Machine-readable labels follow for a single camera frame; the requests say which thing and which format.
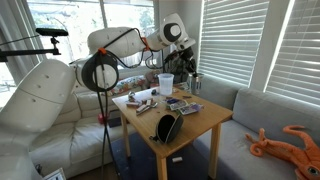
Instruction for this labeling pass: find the grey fabric sofa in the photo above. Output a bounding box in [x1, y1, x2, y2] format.
[185, 71, 320, 180]

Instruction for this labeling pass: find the black camera on stand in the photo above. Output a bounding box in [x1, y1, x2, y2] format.
[0, 27, 70, 63]

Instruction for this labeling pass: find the blue purple foil packet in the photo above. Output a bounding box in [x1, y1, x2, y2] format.
[163, 97, 190, 111]

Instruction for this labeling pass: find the light wooden table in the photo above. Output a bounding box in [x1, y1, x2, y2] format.
[111, 85, 234, 180]

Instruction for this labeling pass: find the clear plastic cup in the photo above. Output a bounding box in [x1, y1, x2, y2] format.
[157, 72, 176, 97]

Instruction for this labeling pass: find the small red box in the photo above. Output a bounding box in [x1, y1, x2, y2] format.
[97, 112, 108, 125]

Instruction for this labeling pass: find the colourful floral pillow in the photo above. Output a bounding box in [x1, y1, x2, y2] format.
[108, 74, 148, 98]

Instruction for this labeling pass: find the colourful printed packet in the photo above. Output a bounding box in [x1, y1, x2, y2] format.
[179, 102, 205, 116]

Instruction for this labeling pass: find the large glass window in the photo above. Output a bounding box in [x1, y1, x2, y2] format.
[26, 0, 156, 67]

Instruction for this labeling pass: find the small white floor object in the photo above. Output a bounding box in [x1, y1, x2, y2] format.
[171, 155, 184, 164]

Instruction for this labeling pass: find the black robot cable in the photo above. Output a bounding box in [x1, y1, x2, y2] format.
[71, 27, 195, 180]

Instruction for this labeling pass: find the black glasses case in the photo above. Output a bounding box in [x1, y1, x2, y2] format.
[149, 113, 185, 145]

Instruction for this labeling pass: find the wide white window blind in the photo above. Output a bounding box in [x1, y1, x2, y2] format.
[197, 0, 270, 86]

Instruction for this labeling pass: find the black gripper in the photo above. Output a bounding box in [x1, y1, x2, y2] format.
[179, 47, 203, 84]

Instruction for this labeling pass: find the long wooden block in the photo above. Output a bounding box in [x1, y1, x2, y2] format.
[135, 103, 152, 117]

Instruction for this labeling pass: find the white leather sofa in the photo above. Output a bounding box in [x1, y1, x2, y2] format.
[28, 74, 158, 180]

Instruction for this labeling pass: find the dark blue rug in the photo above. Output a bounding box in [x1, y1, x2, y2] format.
[109, 131, 214, 180]

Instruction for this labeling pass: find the small black box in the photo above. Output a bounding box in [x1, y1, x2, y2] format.
[106, 116, 123, 129]

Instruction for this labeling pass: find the grey curtain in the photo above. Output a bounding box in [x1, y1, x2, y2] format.
[0, 0, 48, 68]

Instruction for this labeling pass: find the orange squid plush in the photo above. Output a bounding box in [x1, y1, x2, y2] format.
[245, 124, 320, 180]

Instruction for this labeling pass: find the narrow white window blind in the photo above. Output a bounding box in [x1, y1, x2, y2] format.
[265, 0, 320, 106]

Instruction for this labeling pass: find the silver cup with coloured print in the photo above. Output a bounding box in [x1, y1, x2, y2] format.
[186, 72, 205, 97]

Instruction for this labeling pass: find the white picture frame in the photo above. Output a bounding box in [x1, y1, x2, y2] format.
[42, 167, 67, 180]

